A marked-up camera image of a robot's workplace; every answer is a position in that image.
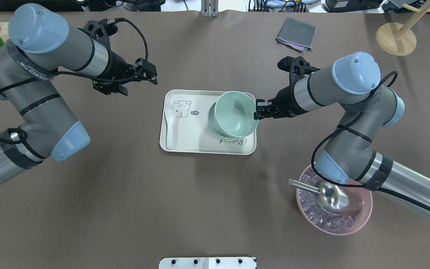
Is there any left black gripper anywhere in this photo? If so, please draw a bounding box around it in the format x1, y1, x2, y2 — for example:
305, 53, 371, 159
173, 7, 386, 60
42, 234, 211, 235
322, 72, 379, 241
82, 20, 158, 96

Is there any aluminium frame post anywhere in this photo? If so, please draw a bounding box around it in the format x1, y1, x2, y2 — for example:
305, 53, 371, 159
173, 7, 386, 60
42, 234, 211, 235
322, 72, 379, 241
201, 0, 219, 18

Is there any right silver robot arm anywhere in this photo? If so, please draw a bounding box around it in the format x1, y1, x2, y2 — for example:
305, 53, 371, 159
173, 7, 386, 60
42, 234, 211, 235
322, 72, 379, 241
254, 52, 430, 217

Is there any white ceramic spoon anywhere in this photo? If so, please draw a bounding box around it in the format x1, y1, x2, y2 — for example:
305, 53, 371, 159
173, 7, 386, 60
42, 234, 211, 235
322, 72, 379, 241
165, 104, 176, 149

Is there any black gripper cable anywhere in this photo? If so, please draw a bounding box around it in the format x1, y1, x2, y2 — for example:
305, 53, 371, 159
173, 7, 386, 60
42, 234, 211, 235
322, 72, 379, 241
311, 71, 430, 225

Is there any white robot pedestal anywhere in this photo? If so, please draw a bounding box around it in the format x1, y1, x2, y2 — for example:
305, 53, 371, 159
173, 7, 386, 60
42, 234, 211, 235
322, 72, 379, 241
158, 256, 258, 269

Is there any wooden mug tree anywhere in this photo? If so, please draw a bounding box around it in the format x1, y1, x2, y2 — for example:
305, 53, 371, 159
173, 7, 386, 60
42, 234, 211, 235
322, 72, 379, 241
375, 0, 430, 56

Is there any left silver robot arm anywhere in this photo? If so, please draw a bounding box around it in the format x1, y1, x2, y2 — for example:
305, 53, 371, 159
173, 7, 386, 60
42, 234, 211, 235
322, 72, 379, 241
0, 3, 157, 185

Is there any metal ice scoop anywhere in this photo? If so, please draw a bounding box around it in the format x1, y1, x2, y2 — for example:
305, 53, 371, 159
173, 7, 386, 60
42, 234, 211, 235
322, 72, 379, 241
288, 178, 363, 216

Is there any wooden cutting board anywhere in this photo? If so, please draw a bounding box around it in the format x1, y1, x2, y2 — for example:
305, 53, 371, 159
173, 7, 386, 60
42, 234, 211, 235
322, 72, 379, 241
0, 22, 9, 41

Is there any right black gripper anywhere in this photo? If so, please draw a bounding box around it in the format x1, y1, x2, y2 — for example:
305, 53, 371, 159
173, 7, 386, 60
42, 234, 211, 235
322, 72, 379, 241
254, 56, 319, 120

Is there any green bowl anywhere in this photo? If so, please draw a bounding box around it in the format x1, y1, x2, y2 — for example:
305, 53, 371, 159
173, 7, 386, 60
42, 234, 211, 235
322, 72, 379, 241
215, 91, 258, 139
208, 103, 225, 139

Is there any cream serving tray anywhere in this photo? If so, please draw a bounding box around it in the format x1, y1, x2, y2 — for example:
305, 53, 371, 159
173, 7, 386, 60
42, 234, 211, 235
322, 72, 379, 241
160, 90, 257, 155

